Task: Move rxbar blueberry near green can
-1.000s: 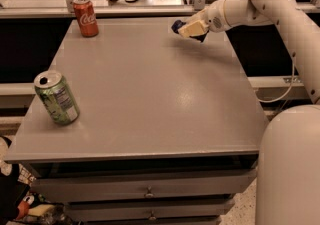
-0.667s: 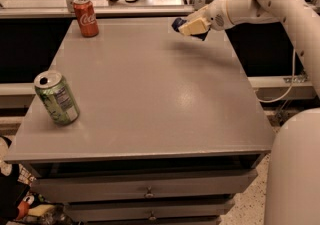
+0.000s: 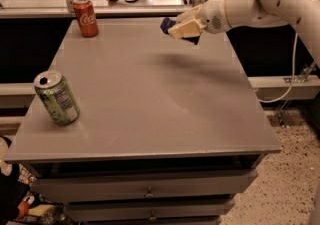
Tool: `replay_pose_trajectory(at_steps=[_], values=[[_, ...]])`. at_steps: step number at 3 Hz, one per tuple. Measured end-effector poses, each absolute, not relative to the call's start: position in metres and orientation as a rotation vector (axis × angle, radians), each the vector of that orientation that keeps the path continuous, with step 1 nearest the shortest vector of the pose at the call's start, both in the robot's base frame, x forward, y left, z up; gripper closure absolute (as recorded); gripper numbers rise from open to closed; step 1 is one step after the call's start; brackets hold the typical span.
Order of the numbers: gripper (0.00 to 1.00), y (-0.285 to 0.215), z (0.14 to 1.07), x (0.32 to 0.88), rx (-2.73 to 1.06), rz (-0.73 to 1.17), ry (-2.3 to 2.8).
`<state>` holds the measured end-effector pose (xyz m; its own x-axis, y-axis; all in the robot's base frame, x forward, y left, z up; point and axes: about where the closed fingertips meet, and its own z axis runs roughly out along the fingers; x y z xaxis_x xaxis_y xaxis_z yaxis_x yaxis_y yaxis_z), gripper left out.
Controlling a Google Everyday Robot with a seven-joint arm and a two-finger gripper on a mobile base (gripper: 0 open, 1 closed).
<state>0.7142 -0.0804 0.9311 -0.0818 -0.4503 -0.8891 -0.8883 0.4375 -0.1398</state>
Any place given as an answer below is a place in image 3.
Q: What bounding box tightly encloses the grey top drawer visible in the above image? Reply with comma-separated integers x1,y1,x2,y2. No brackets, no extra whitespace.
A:
32,169,258,203

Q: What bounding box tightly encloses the metal top drawer knob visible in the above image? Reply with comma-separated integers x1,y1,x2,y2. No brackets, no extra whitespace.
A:
144,187,154,199

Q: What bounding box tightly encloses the grey lower drawer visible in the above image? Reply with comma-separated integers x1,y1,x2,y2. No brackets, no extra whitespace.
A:
65,199,235,222

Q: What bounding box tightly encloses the green soda can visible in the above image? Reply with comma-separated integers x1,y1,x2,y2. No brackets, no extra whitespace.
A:
34,70,80,125

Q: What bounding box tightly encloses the grey drawer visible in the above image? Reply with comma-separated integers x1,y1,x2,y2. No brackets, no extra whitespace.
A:
32,169,258,203
65,199,235,222

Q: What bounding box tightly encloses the blue RXBAR blueberry bar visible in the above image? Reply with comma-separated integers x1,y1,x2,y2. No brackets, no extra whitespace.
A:
160,17,200,45

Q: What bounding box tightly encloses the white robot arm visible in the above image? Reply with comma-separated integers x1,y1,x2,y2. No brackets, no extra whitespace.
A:
170,0,320,225

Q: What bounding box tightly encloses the metal drawer knob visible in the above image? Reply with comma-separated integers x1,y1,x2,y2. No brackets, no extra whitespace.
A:
148,212,157,221
144,187,154,199

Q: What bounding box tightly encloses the orange Coca-Cola can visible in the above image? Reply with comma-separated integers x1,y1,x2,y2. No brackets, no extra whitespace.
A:
73,0,99,37

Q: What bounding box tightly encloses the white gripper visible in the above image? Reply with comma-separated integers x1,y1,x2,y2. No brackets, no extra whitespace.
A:
167,0,231,39

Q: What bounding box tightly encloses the metal lower drawer knob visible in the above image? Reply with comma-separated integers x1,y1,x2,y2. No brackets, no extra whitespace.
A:
148,212,157,221

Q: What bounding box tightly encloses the penguin plush toy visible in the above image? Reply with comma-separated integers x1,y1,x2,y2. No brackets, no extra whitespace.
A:
0,136,56,225

